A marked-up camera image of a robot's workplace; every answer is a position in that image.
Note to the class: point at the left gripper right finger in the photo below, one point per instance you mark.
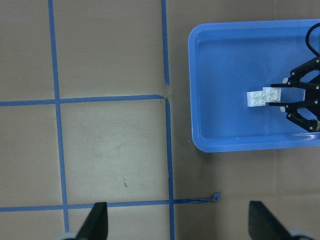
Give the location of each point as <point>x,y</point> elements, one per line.
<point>263,225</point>

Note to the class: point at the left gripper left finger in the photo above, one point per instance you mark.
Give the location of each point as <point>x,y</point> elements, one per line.
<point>95,226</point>

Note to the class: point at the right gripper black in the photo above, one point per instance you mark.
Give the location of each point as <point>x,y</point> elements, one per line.
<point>311,100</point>

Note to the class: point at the white block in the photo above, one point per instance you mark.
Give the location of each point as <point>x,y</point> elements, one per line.
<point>256,98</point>
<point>272,94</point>

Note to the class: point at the blue plastic tray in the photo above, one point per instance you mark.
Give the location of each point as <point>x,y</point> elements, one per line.
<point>228,60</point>

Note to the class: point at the brown paper table cover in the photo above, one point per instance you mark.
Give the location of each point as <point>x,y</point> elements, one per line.
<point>95,106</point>

